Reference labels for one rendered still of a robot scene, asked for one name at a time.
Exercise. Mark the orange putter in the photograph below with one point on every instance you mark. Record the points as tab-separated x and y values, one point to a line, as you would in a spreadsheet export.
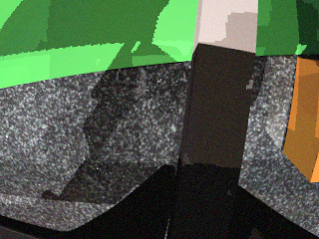
302	140

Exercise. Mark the green flat mat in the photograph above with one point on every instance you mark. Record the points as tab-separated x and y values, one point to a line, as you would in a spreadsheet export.
44	39

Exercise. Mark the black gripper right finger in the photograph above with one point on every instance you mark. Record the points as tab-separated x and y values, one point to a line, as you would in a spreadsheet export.
252	219

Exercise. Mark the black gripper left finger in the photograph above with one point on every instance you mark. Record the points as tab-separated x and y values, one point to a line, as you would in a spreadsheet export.
141	215

